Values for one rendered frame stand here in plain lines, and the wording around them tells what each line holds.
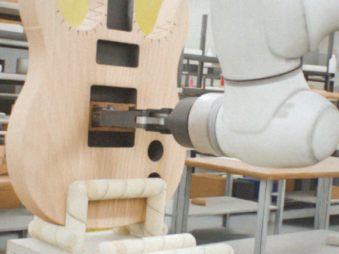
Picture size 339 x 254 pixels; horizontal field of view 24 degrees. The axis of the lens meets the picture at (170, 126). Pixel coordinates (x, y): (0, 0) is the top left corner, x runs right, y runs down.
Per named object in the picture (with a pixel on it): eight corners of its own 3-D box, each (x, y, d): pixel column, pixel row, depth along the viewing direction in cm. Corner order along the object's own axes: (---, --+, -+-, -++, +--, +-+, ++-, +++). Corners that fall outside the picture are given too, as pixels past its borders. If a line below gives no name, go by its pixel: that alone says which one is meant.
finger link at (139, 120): (180, 130, 116) (165, 130, 111) (148, 127, 118) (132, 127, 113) (181, 114, 115) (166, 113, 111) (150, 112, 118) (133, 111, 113)
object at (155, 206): (153, 239, 135) (157, 185, 134) (166, 242, 133) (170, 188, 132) (139, 241, 133) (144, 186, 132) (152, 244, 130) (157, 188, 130)
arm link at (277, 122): (265, 148, 113) (251, 60, 110) (360, 157, 102) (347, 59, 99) (217, 174, 106) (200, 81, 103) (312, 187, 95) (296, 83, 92)
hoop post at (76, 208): (75, 247, 123) (79, 188, 123) (88, 252, 121) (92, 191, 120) (58, 250, 121) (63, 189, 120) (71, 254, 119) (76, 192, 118)
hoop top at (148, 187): (156, 194, 135) (158, 176, 135) (169, 197, 132) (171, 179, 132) (62, 200, 120) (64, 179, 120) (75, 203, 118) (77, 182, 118)
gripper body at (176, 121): (184, 149, 110) (139, 144, 116) (224, 149, 116) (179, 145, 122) (187, 96, 109) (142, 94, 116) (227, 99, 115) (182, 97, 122)
